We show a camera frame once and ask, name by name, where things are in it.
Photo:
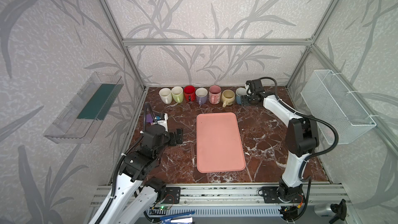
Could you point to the white wire basket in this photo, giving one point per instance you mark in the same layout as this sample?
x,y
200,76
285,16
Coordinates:
x,y
330,100

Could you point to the pink plastic tray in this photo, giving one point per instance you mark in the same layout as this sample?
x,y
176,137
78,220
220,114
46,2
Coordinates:
x,y
219,146

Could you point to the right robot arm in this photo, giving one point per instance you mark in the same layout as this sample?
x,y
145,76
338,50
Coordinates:
x,y
302,136

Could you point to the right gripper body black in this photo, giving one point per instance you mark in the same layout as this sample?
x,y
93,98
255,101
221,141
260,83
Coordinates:
x,y
247,99

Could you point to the silver black clamp device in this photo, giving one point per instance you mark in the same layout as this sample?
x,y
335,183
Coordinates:
x,y
336,211

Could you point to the white mug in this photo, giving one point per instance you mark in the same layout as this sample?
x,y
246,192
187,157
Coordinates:
x,y
166,95

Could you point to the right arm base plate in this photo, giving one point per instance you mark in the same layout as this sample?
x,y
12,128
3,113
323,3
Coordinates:
x,y
273,194

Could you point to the red mug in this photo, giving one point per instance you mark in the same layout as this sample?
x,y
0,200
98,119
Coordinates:
x,y
189,93

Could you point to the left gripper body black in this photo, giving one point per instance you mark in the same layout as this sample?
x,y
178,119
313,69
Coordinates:
x,y
178,136

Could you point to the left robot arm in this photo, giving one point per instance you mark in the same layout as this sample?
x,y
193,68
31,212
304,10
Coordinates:
x,y
132,193

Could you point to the light green mug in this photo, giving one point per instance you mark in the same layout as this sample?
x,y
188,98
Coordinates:
x,y
177,94

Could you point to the purple spatula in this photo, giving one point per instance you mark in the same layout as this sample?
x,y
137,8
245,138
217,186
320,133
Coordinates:
x,y
149,119

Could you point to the beige teapot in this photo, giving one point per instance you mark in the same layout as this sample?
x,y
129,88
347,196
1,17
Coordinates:
x,y
228,98

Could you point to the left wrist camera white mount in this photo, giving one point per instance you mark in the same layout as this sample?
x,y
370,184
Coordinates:
x,y
161,119

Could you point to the lavender mug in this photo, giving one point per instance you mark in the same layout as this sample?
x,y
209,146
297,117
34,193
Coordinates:
x,y
201,95

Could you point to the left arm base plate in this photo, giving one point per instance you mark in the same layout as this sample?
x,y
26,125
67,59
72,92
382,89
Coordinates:
x,y
172,195

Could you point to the clear plastic wall shelf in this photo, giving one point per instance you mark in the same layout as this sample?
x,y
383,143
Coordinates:
x,y
83,116

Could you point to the blue handled tool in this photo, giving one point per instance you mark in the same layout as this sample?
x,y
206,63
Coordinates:
x,y
183,218

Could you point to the blue mug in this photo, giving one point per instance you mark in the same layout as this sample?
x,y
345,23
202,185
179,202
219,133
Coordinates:
x,y
239,93

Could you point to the pink mug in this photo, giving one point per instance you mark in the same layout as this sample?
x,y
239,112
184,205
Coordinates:
x,y
215,94

